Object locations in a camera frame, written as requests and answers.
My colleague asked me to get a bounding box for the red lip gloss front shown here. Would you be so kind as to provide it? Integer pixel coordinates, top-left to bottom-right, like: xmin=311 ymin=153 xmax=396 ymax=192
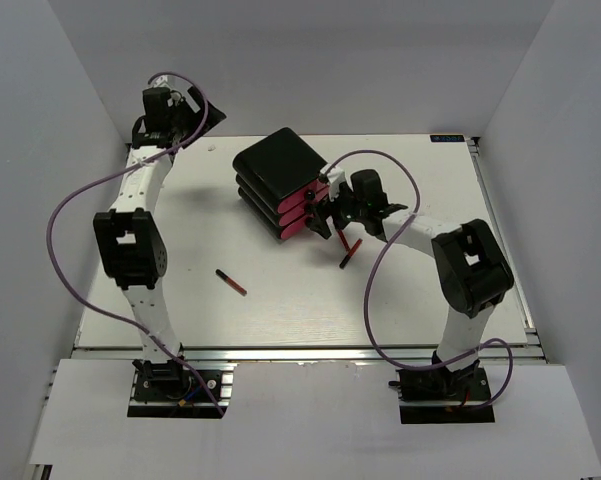
xmin=339 ymin=238 xmax=363 ymax=269

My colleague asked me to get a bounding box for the pink drawer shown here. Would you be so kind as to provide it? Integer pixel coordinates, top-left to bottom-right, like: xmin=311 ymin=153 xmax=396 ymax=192
xmin=277 ymin=215 xmax=313 ymax=241
xmin=276 ymin=180 xmax=328 ymax=213
xmin=276 ymin=201 xmax=319 ymax=227

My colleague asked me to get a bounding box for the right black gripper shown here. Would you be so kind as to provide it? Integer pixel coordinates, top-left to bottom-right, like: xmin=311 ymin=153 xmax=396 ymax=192
xmin=309 ymin=180 xmax=367 ymax=240

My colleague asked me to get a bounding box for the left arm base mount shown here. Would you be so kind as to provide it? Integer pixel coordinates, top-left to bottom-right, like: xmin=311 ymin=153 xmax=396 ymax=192
xmin=127 ymin=360 xmax=229 ymax=419

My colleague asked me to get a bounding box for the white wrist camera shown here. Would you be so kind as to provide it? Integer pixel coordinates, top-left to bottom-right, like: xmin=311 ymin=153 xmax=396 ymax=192
xmin=318 ymin=164 xmax=346 ymax=201
xmin=149 ymin=75 xmax=178 ymax=93

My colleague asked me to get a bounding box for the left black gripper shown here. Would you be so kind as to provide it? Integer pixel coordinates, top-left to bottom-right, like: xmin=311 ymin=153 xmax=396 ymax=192
xmin=169 ymin=87 xmax=226 ymax=149

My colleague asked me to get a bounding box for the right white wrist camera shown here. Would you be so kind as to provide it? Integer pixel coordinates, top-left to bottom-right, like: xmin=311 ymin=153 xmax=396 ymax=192
xmin=318 ymin=164 xmax=346 ymax=201

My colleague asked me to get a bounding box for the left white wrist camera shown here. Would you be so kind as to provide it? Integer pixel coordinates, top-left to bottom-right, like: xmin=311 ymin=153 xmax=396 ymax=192
xmin=149 ymin=75 xmax=178 ymax=93

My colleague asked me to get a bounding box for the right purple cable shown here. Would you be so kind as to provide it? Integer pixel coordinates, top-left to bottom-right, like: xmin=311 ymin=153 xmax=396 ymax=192
xmin=319 ymin=149 xmax=515 ymax=409

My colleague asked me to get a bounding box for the blue label right corner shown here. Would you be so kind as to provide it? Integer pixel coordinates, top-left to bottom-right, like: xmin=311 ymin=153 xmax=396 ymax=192
xmin=429 ymin=134 xmax=465 ymax=143

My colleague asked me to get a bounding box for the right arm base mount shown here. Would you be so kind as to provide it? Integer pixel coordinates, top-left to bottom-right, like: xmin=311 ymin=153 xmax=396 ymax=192
xmin=388 ymin=361 xmax=495 ymax=425

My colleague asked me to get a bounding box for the black pink drawer organizer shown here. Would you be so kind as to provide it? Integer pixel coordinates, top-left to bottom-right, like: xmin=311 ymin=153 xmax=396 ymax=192
xmin=232 ymin=127 xmax=326 ymax=239

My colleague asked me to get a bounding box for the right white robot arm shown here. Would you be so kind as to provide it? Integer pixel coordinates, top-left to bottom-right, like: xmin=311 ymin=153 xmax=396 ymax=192
xmin=306 ymin=166 xmax=514 ymax=399

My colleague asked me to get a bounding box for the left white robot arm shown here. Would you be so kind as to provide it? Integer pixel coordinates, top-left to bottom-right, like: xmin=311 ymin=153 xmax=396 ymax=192
xmin=93 ymin=81 xmax=226 ymax=364

